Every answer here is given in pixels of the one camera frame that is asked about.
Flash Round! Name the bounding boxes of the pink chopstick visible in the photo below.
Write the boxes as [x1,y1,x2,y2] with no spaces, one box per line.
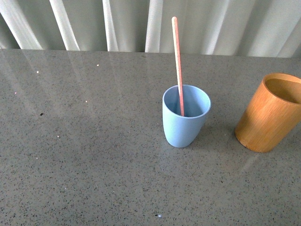
[172,16,184,116]

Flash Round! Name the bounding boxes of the blue cup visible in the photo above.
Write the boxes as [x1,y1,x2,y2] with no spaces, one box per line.
[162,85,211,148]

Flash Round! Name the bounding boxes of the bamboo chopstick holder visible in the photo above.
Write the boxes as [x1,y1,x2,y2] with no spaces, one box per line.
[235,73,301,153]

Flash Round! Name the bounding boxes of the white pleated curtain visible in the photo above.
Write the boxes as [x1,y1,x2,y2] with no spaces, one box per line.
[0,0,301,57]

